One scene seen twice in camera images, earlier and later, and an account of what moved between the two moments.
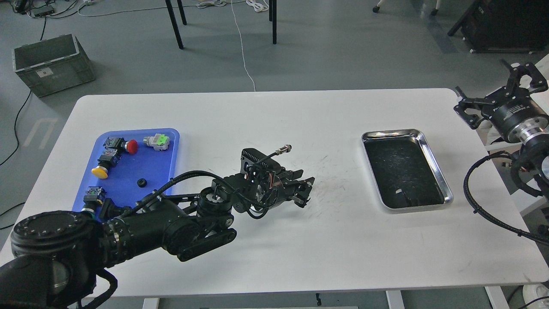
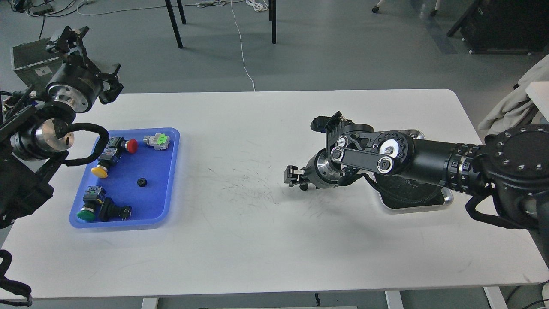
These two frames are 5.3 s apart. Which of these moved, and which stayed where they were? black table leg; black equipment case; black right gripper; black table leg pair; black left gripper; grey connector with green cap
Moved: black left gripper; black right gripper
Stayed: black table leg pair; black table leg; black equipment case; grey connector with green cap
